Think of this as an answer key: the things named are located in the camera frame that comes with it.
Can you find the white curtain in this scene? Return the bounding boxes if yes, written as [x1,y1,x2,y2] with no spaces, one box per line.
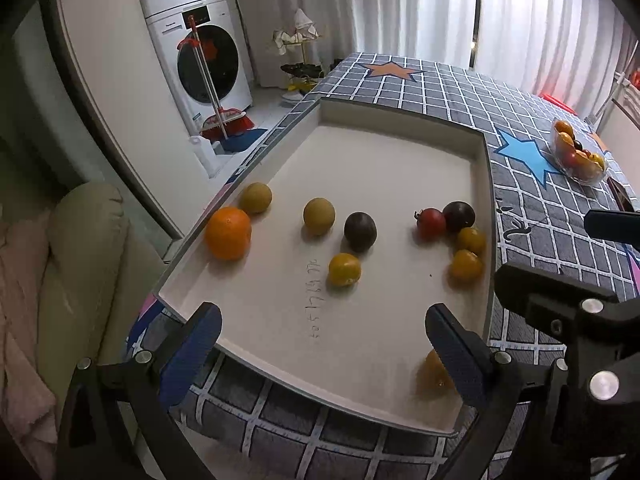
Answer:
[235,0,640,126]

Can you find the glass bowl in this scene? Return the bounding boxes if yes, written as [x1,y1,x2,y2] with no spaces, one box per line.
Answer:
[551,117,609,186]

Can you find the green yellow plum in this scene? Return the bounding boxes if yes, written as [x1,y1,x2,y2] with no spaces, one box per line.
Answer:
[303,197,336,236]
[238,182,273,214]

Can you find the pink blanket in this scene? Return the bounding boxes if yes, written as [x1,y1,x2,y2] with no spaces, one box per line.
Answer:
[0,210,59,480]

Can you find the large orange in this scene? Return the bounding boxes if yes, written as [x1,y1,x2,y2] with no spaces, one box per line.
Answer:
[205,206,252,261]

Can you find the red bucket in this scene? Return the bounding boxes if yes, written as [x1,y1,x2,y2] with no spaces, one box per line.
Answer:
[540,91,577,112]

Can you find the beige sofa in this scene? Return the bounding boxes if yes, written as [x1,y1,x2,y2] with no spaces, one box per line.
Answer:
[40,182,167,367]

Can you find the black smartphone with red case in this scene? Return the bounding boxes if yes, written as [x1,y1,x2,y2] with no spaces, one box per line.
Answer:
[611,180,636,213]

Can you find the white plastic jug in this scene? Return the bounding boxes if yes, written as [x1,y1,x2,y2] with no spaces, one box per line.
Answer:
[189,135,222,179]

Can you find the small tan plum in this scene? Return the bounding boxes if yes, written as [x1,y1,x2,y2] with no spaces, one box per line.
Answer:
[456,227,487,256]

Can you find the white tray with green rim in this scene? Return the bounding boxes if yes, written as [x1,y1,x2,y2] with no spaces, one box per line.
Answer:
[152,97,497,436]

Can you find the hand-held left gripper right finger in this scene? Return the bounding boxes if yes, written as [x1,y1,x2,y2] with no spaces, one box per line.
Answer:
[426,303,576,480]

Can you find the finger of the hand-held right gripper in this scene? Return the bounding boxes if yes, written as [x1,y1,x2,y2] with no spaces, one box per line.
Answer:
[584,209,640,246]
[494,260,640,411]

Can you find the red broom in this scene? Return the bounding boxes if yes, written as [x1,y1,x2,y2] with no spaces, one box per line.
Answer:
[177,15,254,142]

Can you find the yellow cherry tomato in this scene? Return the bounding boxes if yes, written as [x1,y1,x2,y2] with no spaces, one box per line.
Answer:
[328,253,362,287]
[417,350,455,396]
[449,249,484,282]

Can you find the white washing machine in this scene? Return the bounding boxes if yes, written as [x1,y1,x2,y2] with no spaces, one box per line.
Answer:
[145,2,253,129]

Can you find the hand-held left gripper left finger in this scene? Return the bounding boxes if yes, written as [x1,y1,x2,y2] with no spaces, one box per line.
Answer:
[54,302,223,480]

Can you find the red tomato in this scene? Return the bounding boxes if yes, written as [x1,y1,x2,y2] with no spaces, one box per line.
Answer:
[414,208,447,241]

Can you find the grey mop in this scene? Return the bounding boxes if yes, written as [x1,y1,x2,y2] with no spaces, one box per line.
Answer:
[589,72,628,124]

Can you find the dark purple plum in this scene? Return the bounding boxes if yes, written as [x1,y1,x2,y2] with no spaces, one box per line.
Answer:
[442,201,476,233]
[343,211,378,252]

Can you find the metal stand with white cloths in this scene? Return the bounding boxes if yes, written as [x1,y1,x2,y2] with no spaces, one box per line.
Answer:
[272,8,332,103]

